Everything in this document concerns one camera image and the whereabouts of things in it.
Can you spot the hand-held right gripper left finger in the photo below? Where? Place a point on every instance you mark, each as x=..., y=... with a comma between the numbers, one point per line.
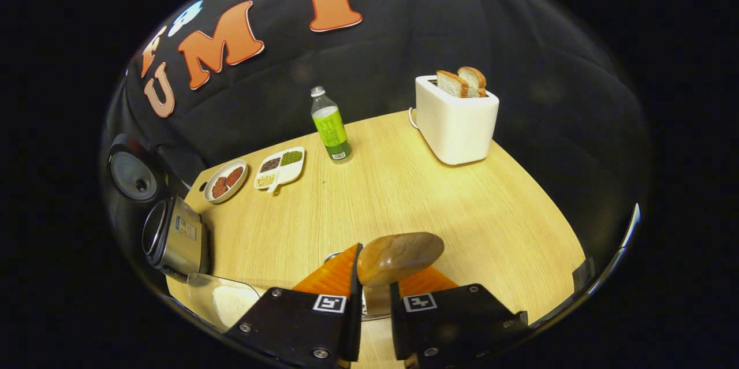
x=294, y=323

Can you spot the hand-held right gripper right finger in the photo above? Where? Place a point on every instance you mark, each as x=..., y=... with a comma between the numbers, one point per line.
x=456, y=323

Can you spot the white rice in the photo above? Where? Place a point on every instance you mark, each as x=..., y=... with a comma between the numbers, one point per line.
x=234, y=305

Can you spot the brown wooden spoon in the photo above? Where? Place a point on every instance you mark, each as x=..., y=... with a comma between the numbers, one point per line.
x=398, y=256

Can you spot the dark silver rice cooker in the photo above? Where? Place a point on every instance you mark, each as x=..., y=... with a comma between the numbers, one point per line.
x=179, y=236

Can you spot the clear rice container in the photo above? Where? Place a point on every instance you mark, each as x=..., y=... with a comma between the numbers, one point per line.
x=199, y=291

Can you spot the yellow bean heap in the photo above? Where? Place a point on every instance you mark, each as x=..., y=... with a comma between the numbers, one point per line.
x=265, y=180

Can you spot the white divided dish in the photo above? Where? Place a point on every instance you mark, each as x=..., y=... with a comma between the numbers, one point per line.
x=291, y=172

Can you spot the round white plate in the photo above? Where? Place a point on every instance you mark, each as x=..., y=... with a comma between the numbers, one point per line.
x=242, y=178

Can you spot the red meat piece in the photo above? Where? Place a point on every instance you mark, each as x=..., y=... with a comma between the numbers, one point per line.
x=234, y=176
x=219, y=187

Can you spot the dark bean heap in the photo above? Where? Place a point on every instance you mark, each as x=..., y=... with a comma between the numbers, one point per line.
x=270, y=164

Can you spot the green bean heap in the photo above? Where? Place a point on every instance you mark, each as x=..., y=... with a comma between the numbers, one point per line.
x=291, y=157

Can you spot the white toaster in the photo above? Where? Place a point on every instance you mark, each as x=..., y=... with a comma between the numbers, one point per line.
x=456, y=126

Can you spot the green label plastic bottle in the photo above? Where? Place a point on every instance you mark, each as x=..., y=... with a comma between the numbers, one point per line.
x=332, y=129

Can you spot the bread slice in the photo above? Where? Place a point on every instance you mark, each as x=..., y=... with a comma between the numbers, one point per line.
x=451, y=84
x=476, y=80

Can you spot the black backdrop cloth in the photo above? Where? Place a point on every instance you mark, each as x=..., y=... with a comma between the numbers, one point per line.
x=462, y=22

